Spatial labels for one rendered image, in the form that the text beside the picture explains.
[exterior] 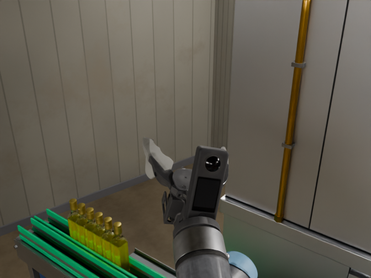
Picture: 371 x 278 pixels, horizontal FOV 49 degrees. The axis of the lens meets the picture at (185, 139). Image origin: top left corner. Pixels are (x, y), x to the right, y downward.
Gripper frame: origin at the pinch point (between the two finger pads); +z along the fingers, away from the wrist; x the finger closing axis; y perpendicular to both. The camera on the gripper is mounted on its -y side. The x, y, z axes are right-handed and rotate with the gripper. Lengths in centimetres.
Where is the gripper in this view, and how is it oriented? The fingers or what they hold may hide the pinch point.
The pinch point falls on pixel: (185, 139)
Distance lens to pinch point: 73.6
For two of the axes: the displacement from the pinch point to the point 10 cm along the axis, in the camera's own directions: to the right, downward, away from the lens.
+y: -2.5, 7.5, 6.2
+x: 9.6, 1.2, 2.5
